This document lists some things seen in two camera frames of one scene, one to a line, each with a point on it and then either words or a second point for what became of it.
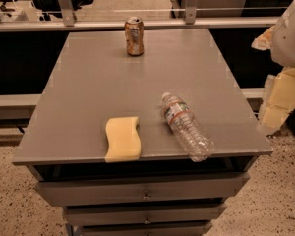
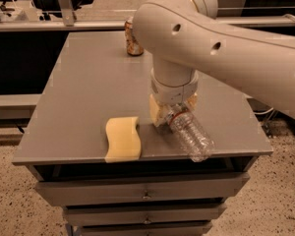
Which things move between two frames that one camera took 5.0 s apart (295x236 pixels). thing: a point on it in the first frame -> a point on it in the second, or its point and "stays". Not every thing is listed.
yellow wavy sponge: x=124 y=140 stays
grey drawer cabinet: x=92 y=79 stays
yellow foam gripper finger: x=265 y=40 -> x=175 y=86
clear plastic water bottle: x=184 y=122 stays
